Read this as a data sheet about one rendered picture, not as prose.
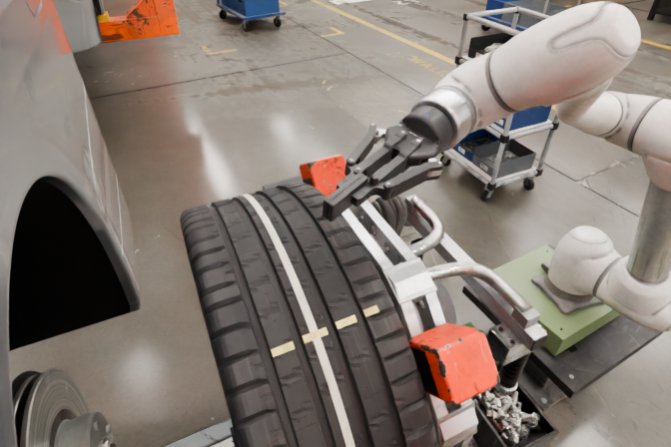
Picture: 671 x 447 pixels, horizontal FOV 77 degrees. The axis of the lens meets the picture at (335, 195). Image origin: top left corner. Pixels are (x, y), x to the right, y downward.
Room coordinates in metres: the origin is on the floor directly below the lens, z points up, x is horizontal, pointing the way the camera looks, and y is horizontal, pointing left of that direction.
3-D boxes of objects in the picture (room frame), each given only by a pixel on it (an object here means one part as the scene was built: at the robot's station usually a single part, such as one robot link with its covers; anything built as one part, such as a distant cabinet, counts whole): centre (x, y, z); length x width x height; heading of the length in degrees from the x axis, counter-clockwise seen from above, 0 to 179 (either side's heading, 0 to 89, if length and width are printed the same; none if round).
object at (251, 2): (6.24, 1.19, 0.48); 1.00 x 0.61 x 0.96; 33
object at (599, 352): (1.04, -0.85, 0.15); 0.50 x 0.50 x 0.30; 29
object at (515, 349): (0.46, -0.32, 0.93); 0.09 x 0.05 x 0.05; 115
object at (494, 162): (2.35, -0.99, 0.50); 0.53 x 0.42 x 1.00; 25
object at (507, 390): (0.47, -0.35, 0.83); 0.04 x 0.04 x 0.16
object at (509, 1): (5.56, -2.37, 0.48); 1.00 x 0.60 x 0.96; 27
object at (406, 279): (0.53, -0.06, 0.85); 0.54 x 0.07 x 0.54; 25
